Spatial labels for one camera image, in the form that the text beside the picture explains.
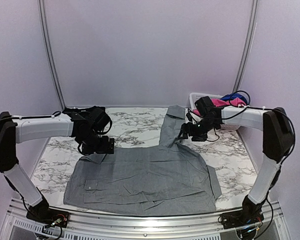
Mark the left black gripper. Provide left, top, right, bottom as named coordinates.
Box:
left=79, top=130, right=115, bottom=154

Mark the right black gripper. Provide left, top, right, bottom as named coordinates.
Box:
left=178, top=117, right=218, bottom=141

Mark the grey garment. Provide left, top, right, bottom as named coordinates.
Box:
left=63, top=105, right=222, bottom=217

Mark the black t-shirt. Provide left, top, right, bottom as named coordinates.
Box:
left=62, top=106, right=106, bottom=117

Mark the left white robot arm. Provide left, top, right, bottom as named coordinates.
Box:
left=0, top=106, right=115, bottom=223

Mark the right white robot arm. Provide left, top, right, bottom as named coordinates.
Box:
left=178, top=106, right=296, bottom=224

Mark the white plastic laundry basket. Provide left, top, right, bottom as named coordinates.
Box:
left=189, top=92, right=240, bottom=131

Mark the blue garment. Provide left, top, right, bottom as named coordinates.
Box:
left=220, top=93, right=248, bottom=103

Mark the pink garment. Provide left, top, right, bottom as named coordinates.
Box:
left=193, top=98, right=247, bottom=115

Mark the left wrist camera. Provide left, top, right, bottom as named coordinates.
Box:
left=85, top=106, right=113, bottom=135

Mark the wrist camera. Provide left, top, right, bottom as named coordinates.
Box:
left=85, top=106, right=113, bottom=135
left=194, top=96, right=221, bottom=118

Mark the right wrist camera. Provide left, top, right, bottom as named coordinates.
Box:
left=194, top=96, right=221, bottom=118

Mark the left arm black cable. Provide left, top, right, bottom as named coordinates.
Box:
left=0, top=111, right=63, bottom=171

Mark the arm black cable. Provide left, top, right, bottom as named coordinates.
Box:
left=204, top=89, right=266, bottom=142
left=0, top=111, right=63, bottom=171

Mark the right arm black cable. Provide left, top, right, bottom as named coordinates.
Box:
left=204, top=89, right=266, bottom=142

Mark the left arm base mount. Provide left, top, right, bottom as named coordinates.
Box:
left=26, top=208, right=70, bottom=228

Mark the aluminium front rail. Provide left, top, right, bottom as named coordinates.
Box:
left=0, top=200, right=291, bottom=240

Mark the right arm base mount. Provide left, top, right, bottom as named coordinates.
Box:
left=217, top=210, right=265, bottom=230

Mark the right aluminium frame post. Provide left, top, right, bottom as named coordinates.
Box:
left=233, top=0, right=260, bottom=92

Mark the aluminium frame post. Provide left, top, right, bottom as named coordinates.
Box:
left=37, top=0, right=66, bottom=110
left=233, top=0, right=260, bottom=92

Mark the left aluminium frame post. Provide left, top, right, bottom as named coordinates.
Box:
left=37, top=0, right=66, bottom=110

